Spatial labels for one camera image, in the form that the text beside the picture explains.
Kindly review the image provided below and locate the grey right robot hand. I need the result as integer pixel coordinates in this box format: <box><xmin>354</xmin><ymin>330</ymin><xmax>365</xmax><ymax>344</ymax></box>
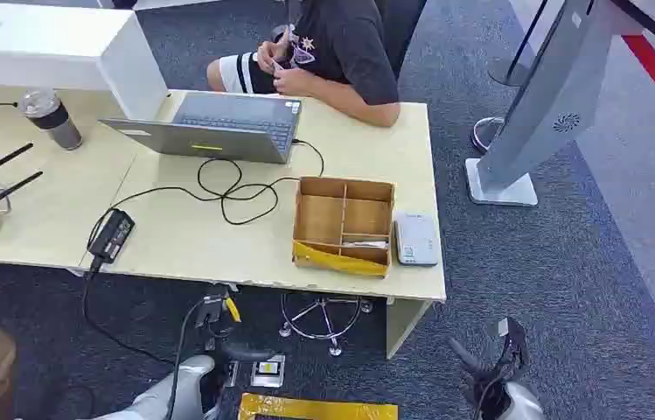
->
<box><xmin>449</xmin><ymin>315</ymin><xmax>532</xmax><ymax>420</ymax></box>

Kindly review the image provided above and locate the person's right hand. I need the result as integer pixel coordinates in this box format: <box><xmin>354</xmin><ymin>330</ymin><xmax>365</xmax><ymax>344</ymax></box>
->
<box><xmin>256</xmin><ymin>38</ymin><xmax>292</xmax><ymax>75</ymax></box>

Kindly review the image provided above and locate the person's left hand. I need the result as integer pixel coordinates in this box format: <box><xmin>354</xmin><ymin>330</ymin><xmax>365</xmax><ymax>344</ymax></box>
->
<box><xmin>273</xmin><ymin>66</ymin><xmax>317</xmax><ymax>98</ymax></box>

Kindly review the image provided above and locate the seated person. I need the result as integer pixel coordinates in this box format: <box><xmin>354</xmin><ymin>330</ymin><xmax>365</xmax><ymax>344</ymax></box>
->
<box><xmin>206</xmin><ymin>0</ymin><xmax>428</xmax><ymax>129</ymax></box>

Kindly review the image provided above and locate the grey laptop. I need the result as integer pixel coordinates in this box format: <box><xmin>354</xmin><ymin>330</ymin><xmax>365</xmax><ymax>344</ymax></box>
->
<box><xmin>100</xmin><ymin>90</ymin><xmax>303</xmax><ymax>165</ymax></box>

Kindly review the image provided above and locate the pale desk leg panel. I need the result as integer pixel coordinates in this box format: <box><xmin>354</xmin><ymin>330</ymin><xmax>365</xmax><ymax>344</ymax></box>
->
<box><xmin>386</xmin><ymin>297</ymin><xmax>434</xmax><ymax>361</ymax></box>

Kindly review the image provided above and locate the wooden compartment box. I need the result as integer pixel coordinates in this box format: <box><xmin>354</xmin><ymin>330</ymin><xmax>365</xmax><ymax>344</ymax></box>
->
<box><xmin>292</xmin><ymin>176</ymin><xmax>396</xmax><ymax>279</ymax></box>

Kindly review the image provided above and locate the pale grey card reader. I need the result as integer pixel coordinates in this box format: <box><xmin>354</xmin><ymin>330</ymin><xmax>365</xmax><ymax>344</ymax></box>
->
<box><xmin>394</xmin><ymin>211</ymin><xmax>441</xmax><ymax>268</ymax></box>

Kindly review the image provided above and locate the yellow floor tape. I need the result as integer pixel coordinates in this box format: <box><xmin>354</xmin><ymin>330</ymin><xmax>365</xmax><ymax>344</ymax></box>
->
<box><xmin>238</xmin><ymin>393</ymin><xmax>399</xmax><ymax>420</ymax></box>

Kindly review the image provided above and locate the stack of cards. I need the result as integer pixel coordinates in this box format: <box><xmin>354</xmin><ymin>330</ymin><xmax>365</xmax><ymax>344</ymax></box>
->
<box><xmin>341</xmin><ymin>238</ymin><xmax>391</xmax><ymax>251</ymax></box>

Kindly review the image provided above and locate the chrome chair base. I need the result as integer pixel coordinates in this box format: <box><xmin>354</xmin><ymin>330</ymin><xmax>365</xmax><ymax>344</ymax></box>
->
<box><xmin>278</xmin><ymin>292</ymin><xmax>374</xmax><ymax>358</ymax></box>

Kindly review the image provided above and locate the chrome round stand base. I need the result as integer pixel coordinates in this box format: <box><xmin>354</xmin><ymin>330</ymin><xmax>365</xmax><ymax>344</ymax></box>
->
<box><xmin>470</xmin><ymin>115</ymin><xmax>506</xmax><ymax>155</ymax></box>

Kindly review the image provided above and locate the dark pole stand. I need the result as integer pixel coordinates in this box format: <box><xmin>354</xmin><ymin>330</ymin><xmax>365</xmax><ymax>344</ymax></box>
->
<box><xmin>488</xmin><ymin>0</ymin><xmax>549</xmax><ymax>88</ymax></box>

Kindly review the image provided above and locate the white cabinet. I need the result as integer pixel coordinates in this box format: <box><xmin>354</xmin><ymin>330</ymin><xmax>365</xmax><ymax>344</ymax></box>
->
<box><xmin>0</xmin><ymin>0</ymin><xmax>169</xmax><ymax>122</ymax></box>

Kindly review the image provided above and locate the dark drink cup, clear lid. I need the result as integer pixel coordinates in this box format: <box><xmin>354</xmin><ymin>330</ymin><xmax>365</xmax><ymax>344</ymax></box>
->
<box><xmin>17</xmin><ymin>88</ymin><xmax>84</xmax><ymax>152</ymax></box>

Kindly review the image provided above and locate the black power adapter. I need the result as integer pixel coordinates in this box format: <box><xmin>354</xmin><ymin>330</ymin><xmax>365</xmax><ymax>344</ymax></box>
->
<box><xmin>87</xmin><ymin>209</ymin><xmax>136</xmax><ymax>266</ymax></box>

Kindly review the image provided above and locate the grey standing display kiosk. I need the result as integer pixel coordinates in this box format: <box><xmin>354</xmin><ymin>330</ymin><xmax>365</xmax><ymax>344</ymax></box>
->
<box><xmin>464</xmin><ymin>0</ymin><xmax>655</xmax><ymax>208</ymax></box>

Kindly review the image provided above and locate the black laptop charger cable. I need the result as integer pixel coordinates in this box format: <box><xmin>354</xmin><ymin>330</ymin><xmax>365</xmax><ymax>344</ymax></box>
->
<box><xmin>86</xmin><ymin>138</ymin><xmax>326</xmax><ymax>248</ymax></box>

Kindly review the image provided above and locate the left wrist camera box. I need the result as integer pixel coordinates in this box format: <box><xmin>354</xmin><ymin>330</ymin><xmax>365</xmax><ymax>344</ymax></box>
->
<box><xmin>194</xmin><ymin>283</ymin><xmax>242</xmax><ymax>349</ymax></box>

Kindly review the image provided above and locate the thick black power cord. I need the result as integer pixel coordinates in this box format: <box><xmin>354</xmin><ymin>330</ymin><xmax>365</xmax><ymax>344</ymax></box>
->
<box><xmin>80</xmin><ymin>257</ymin><xmax>180</xmax><ymax>368</ymax></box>

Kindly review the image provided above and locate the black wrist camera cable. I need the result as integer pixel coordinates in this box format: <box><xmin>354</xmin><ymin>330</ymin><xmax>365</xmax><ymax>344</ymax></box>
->
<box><xmin>164</xmin><ymin>298</ymin><xmax>207</xmax><ymax>420</ymax></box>

